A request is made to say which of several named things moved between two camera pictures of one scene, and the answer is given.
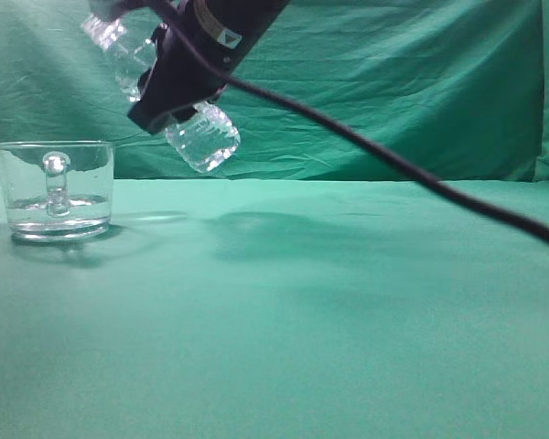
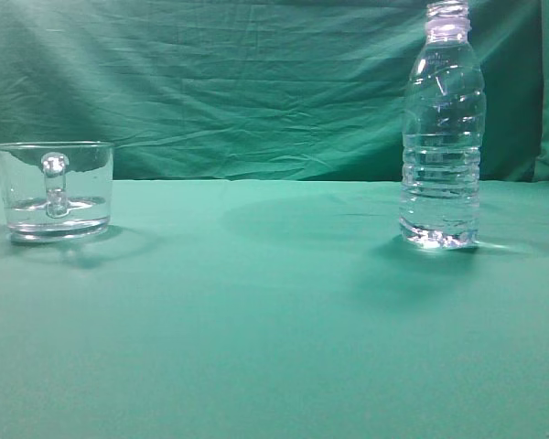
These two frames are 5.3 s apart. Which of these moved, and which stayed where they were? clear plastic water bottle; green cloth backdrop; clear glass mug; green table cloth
Moved: clear plastic water bottle
Stayed: green table cloth; clear glass mug; green cloth backdrop
